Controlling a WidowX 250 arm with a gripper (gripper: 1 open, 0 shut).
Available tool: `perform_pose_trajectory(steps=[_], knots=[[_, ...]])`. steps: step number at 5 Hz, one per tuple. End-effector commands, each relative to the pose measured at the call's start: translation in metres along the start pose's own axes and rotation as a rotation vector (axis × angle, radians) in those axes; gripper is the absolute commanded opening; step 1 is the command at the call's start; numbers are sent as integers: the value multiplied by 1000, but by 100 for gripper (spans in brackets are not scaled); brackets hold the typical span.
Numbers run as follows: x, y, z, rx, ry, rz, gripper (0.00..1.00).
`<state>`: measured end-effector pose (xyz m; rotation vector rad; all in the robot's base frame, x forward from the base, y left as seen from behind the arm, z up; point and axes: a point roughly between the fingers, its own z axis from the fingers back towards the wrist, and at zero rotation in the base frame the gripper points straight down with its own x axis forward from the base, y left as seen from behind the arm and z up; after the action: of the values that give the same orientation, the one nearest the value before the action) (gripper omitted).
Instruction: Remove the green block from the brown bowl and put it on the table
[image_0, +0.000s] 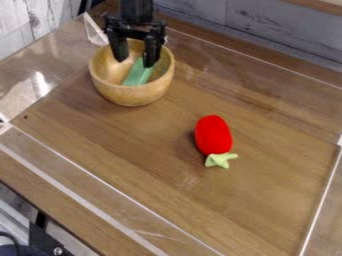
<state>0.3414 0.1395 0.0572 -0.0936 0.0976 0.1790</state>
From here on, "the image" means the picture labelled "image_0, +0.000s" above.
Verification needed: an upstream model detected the black cable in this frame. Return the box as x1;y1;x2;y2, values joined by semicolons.
0;231;24;256

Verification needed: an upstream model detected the clear acrylic table enclosure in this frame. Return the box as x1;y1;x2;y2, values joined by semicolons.
0;20;342;256

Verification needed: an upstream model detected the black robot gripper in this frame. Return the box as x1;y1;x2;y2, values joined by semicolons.
104;13;167;68

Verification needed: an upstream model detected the black metal bracket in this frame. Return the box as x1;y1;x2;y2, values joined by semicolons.
28;212;74;256

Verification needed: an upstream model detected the green rectangular block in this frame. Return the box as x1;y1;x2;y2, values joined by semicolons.
122;57;153;86

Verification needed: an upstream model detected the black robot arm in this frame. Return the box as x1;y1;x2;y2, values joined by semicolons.
104;0;165;68

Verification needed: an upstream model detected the brown wooden bowl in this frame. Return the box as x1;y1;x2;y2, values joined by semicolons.
88;39;175;107

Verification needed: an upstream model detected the red plush strawberry toy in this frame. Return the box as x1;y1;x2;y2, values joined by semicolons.
193;115;237;169

